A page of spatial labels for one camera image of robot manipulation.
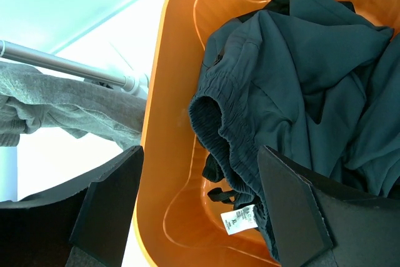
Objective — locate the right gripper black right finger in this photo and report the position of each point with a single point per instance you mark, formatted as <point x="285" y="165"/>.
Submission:
<point x="317" y="221"/>

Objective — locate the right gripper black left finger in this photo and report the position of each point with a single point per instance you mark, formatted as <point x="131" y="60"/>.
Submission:
<point x="84" y="221"/>

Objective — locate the black shorts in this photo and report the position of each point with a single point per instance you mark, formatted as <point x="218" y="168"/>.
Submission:
<point x="212" y="170"/>

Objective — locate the dark navy shorts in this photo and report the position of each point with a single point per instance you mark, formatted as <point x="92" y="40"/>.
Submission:
<point x="320" y="86"/>

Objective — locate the grey shorts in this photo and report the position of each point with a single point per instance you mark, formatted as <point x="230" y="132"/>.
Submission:
<point x="31" y="100"/>

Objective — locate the orange plastic basket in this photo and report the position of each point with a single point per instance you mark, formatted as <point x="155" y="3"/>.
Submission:
<point x="175" y="223"/>

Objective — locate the silver clothes rack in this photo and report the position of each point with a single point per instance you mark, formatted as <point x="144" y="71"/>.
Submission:
<point x="136" y="84"/>

